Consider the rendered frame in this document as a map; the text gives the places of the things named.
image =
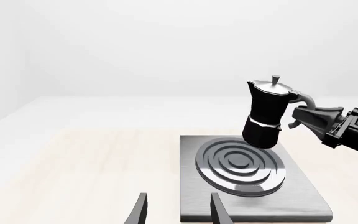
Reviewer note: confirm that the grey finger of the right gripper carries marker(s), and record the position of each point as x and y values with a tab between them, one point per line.
332	112

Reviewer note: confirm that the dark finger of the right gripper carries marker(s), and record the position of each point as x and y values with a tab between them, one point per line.
311	121

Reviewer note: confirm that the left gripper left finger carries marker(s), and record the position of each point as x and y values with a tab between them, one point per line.
138	211

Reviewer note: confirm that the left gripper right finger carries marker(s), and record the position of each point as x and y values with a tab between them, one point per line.
218	212

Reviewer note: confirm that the flat black stove plate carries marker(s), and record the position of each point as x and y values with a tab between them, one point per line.
241	168

